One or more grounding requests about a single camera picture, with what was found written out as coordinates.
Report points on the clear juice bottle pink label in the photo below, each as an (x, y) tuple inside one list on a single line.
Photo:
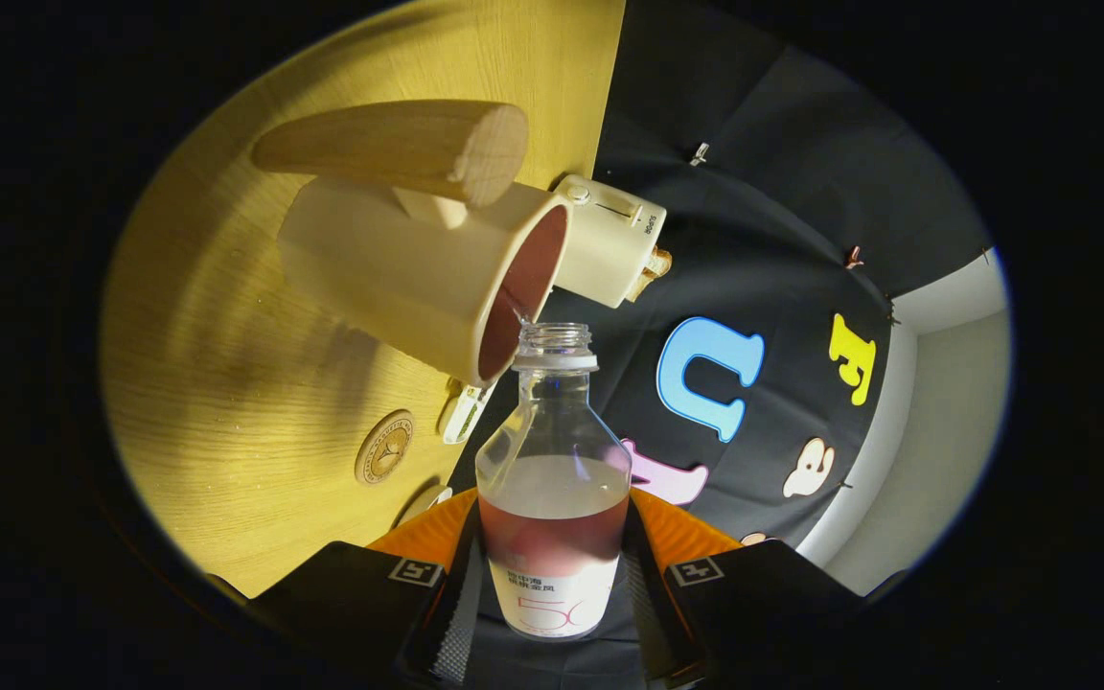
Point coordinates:
[(552, 546)]

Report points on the white divided grain dish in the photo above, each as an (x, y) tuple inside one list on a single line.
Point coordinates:
[(466, 412)]

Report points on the wooden table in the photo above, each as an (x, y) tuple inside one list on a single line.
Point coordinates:
[(226, 383)]

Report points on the silver clip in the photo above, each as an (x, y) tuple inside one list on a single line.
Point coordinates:
[(700, 153)]

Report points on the pink clip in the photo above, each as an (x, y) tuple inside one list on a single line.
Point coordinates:
[(854, 257)]

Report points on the toast bread slice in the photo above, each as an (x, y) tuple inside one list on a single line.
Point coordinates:
[(659, 261), (641, 286)]

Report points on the round wooden coaster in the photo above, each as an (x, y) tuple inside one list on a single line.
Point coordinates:
[(384, 447)]

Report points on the black backdrop cloth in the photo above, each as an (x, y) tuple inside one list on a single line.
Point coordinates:
[(753, 192)]

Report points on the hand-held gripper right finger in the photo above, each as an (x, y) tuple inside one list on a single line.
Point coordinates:
[(653, 613)]

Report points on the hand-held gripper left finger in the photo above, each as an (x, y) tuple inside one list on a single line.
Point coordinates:
[(451, 613)]

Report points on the cream toaster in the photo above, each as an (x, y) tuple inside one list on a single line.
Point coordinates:
[(605, 249)]

